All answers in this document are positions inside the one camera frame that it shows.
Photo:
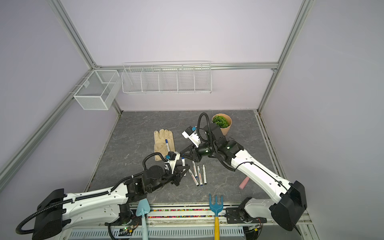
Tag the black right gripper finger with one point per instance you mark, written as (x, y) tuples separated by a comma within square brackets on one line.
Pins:
[(191, 150), (194, 157)]

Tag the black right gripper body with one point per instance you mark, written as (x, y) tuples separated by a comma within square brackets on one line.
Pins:
[(207, 150)]

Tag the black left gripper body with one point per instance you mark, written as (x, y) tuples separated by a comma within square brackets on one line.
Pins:
[(166, 178)]

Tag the white whiteboard marker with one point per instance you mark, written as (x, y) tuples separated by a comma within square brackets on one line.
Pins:
[(200, 176), (204, 175), (167, 145), (183, 164), (194, 178)]

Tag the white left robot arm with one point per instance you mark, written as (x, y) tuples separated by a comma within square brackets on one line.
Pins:
[(110, 206)]

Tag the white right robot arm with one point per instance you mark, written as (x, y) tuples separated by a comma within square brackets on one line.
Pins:
[(288, 200)]

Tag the terracotta pot with green plant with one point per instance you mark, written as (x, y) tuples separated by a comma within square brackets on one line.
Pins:
[(223, 121)]

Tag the cream work glove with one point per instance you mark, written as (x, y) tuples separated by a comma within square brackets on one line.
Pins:
[(160, 145)]

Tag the teal garden trowel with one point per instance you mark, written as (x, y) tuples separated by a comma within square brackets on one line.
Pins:
[(142, 210)]

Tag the purple pink small shovel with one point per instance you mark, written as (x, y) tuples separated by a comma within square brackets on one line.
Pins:
[(244, 183)]

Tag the small white mesh basket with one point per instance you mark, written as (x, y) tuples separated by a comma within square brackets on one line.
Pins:
[(99, 90)]

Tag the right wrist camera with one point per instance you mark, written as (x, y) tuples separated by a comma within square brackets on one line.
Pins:
[(191, 134)]

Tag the aluminium front rail base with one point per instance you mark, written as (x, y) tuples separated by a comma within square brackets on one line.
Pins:
[(201, 224)]

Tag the teal fork yellow handle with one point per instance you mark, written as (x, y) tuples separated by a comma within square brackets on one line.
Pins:
[(216, 207)]

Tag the long white wire basket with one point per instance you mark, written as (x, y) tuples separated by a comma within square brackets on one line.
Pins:
[(167, 77)]

